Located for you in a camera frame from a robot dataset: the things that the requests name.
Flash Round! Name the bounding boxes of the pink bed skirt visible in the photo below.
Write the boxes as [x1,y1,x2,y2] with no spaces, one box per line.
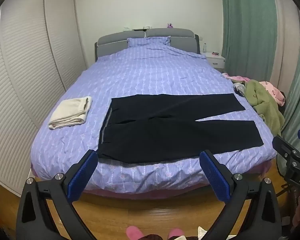
[31,155,277,200]

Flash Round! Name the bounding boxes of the cream folded towel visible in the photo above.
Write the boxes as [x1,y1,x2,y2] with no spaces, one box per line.
[48,96,92,130]

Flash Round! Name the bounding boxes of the pink slipper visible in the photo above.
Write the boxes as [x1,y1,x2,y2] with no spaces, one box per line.
[167,228,182,240]
[126,225,145,240]

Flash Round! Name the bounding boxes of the purple floral duvet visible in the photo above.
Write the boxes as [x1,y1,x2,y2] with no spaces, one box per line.
[31,37,278,195]

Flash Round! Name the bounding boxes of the grey upholstered headboard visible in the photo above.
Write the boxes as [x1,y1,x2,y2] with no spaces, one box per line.
[94,28,200,62]

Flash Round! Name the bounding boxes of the white nightstand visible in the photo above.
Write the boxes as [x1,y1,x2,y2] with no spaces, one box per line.
[203,52,226,68]

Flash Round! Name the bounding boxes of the green fleece jacket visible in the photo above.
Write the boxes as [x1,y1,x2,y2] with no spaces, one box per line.
[244,79,285,137]

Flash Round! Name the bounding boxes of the beige louvered wardrobe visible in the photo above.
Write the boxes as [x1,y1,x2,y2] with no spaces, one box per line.
[0,0,88,198]

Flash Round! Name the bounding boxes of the beige sheer curtain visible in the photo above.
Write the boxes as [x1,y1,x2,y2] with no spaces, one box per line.
[271,0,300,93]

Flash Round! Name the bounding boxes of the black and white garment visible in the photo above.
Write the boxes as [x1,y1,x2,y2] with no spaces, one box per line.
[233,82,247,97]

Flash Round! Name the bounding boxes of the black pants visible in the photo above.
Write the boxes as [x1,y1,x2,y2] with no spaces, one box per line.
[98,93,264,164]

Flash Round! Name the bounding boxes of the purple floral pillow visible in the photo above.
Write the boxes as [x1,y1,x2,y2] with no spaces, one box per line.
[127,36,171,47]

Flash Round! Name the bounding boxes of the black cable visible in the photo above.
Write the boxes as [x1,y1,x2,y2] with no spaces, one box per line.
[275,185,293,198]

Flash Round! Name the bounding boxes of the white cloth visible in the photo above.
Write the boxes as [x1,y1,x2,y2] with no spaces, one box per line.
[197,226,238,240]

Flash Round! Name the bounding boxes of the pink floral garment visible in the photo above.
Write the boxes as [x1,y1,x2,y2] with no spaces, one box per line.
[259,81,286,106]

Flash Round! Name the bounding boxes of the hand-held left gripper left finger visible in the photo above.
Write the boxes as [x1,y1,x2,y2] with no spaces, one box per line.
[16,149,98,240]

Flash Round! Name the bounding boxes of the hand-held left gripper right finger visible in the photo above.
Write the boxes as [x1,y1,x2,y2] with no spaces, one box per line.
[199,150,283,240]

